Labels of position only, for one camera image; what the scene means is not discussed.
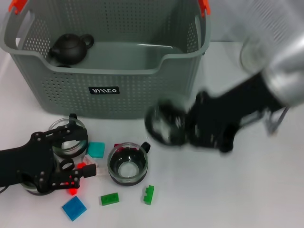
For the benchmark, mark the glass teacup black sleeve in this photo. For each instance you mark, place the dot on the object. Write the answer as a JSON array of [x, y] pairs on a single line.
[[161, 123], [33, 188], [69, 149], [128, 164]]

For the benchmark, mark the large red toy brick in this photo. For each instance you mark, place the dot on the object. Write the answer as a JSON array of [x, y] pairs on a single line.
[[72, 192]]

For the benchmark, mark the green rectangular toy brick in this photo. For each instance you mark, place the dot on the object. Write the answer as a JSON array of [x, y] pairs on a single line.
[[109, 199]]

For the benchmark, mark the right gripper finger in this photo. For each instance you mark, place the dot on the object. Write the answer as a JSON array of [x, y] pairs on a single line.
[[197, 141], [187, 102]]

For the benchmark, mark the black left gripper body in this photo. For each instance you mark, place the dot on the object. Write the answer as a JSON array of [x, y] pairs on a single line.
[[28, 161]]

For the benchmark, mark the small red toy brick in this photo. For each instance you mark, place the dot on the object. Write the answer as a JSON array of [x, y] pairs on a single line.
[[82, 165]]

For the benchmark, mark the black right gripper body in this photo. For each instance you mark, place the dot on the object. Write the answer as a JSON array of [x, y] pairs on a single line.
[[225, 114]]

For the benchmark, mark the dark red toy brick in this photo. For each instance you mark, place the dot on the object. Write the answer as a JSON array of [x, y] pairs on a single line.
[[116, 145]]

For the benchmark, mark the teal square toy plate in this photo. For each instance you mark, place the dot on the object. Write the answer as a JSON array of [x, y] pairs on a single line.
[[96, 150]]

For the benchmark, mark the blue square toy plate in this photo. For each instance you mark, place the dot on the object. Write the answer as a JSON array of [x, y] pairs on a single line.
[[73, 209]]

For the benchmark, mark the black clay teapot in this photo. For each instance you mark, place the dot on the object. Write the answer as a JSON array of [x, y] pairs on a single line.
[[69, 50]]

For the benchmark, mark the grey perforated storage basket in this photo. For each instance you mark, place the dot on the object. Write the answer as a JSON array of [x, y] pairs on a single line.
[[118, 104]]

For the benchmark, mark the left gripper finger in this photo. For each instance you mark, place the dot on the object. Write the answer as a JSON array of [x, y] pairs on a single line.
[[89, 170], [71, 133]]

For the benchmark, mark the green stepped toy brick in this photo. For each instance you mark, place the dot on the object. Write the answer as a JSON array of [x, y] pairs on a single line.
[[148, 196]]

